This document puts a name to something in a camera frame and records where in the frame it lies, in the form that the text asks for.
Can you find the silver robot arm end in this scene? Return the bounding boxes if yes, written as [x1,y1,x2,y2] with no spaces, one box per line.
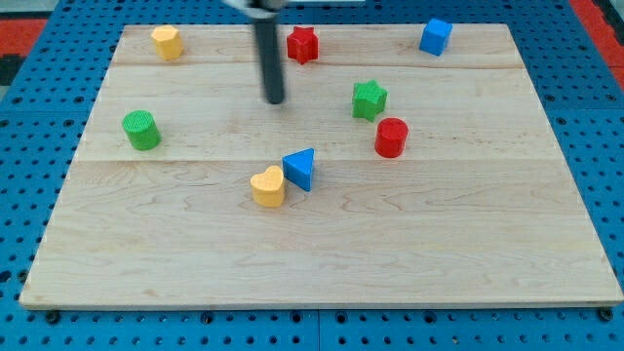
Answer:
[223,0,289,20]

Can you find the green star block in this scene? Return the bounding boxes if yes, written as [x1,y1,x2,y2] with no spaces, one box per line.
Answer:
[352,80,388,122]

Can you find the red star block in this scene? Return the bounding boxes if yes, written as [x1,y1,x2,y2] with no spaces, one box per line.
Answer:
[287,26,319,64]

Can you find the blue cube block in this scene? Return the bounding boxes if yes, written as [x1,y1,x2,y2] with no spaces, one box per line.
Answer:
[419,19,453,57]

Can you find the blue triangle block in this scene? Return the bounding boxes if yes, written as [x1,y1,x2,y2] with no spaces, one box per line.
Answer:
[282,148,315,192]

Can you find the yellow heart block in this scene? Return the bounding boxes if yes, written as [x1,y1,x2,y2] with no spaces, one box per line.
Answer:
[250,166,286,208]

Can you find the light wooden board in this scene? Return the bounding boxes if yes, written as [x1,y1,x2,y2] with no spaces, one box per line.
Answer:
[19,23,623,311]

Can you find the red cylinder block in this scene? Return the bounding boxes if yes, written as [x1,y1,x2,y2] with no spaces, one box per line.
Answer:
[374,117,409,158]

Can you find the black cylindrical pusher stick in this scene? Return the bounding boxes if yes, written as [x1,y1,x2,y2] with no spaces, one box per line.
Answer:
[253,17,286,104]

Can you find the green cylinder block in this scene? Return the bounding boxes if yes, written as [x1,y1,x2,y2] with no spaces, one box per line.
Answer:
[122,110,161,151]

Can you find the yellow hexagon block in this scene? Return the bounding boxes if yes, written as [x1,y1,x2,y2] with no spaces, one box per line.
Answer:
[150,24,184,60]

